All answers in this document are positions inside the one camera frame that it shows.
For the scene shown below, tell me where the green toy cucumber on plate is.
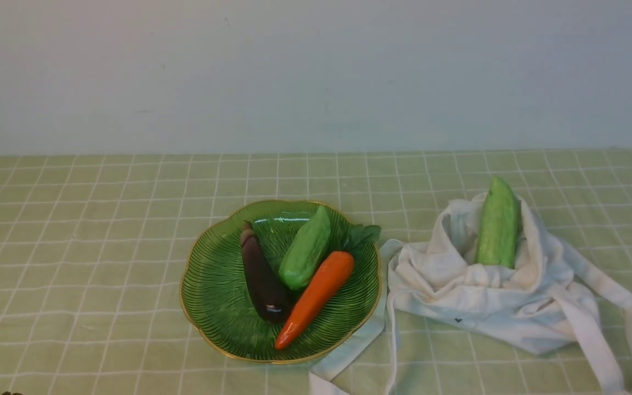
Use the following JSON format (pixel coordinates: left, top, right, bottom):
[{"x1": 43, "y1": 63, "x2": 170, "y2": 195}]
[{"x1": 279, "y1": 206, "x2": 332, "y2": 291}]

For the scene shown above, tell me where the green leaf-shaped glass plate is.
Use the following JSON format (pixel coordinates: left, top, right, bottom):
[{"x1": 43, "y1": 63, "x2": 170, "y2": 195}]
[{"x1": 179, "y1": 199, "x2": 383, "y2": 364}]

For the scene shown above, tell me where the green toy cucumber from bag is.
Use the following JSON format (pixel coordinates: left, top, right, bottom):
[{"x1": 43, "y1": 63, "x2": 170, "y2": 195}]
[{"x1": 475, "y1": 176, "x2": 521, "y2": 269}]

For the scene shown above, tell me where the dark purple toy eggplant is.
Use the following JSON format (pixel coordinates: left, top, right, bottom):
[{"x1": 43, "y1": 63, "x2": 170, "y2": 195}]
[{"x1": 240, "y1": 221, "x2": 292, "y2": 324}]

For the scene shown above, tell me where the orange toy carrot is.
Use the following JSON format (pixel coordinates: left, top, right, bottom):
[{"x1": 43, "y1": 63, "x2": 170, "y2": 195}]
[{"x1": 274, "y1": 224, "x2": 381, "y2": 351}]

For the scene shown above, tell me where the white cloth tote bag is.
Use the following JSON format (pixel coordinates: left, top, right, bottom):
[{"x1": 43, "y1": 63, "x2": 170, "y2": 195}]
[{"x1": 309, "y1": 194, "x2": 632, "y2": 394}]

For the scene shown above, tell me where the green checkered tablecloth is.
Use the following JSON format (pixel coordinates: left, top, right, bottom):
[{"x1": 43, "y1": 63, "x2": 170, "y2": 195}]
[{"x1": 0, "y1": 148, "x2": 632, "y2": 394}]

